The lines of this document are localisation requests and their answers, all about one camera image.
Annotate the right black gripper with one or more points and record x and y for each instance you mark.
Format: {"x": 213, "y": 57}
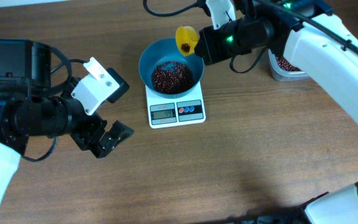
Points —
{"x": 204, "y": 46}

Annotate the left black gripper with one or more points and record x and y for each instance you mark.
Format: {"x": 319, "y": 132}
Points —
{"x": 92, "y": 135}

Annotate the yellow measuring scoop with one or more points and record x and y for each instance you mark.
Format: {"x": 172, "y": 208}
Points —
{"x": 186, "y": 35}

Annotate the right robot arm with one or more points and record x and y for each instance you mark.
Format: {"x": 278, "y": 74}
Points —
{"x": 310, "y": 37}

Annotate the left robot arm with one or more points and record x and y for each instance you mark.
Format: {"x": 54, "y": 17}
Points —
{"x": 39, "y": 96}

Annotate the white digital kitchen scale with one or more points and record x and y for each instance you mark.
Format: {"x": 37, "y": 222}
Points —
{"x": 176, "y": 110}

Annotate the red beans in scoop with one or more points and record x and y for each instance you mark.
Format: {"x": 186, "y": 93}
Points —
{"x": 185, "y": 47}

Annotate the teal plastic bowl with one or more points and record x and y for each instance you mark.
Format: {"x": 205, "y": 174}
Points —
{"x": 165, "y": 50}

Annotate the red beans in bowl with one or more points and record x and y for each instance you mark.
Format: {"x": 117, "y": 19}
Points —
{"x": 172, "y": 78}

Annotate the red beans in container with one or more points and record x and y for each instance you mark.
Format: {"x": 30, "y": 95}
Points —
{"x": 286, "y": 66}

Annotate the clear plastic bean container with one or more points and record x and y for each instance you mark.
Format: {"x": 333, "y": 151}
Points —
{"x": 281, "y": 75}

